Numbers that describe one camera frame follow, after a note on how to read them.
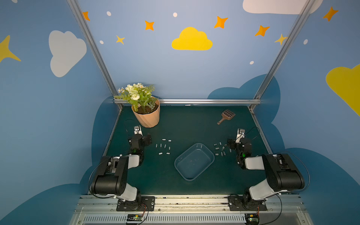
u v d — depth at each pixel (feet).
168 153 3.05
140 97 2.80
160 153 3.05
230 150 3.12
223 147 3.14
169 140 3.30
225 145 3.19
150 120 3.23
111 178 1.50
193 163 2.90
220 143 3.23
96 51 2.81
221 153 3.05
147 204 2.48
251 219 2.40
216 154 3.05
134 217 2.35
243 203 2.37
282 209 2.36
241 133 2.67
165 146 3.17
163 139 3.25
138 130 2.63
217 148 3.14
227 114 3.77
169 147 3.14
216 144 3.23
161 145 3.21
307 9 2.31
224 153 3.06
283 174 1.52
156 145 3.21
